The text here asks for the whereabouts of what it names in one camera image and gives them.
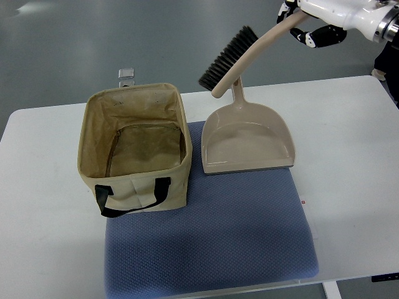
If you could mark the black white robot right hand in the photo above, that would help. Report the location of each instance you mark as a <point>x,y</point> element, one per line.
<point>365,16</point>

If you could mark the beige hand broom black bristles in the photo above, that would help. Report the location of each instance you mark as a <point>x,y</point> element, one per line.
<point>241,52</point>

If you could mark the silver black robot right arm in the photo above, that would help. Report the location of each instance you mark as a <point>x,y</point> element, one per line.
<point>388,26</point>

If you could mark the person dark trouser leg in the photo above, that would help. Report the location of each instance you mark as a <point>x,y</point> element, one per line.
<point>387,62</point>

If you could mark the person light shoe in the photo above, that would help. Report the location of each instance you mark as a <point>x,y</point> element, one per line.
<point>378,74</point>

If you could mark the beige plastic dustpan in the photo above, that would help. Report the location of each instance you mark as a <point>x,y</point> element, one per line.
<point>245,136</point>

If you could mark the blue textured cushion mat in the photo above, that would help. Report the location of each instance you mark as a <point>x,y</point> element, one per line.
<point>237,230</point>

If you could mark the silver floor socket plate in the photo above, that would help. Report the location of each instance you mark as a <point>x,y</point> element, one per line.
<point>126,77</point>

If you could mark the black table control panel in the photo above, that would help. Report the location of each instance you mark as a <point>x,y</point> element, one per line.
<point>385,277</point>

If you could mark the white table leg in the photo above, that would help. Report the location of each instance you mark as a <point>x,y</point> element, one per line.
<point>331,290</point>

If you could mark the yellow fabric bag black handle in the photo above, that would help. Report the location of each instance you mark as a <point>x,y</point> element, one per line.
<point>135,149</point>

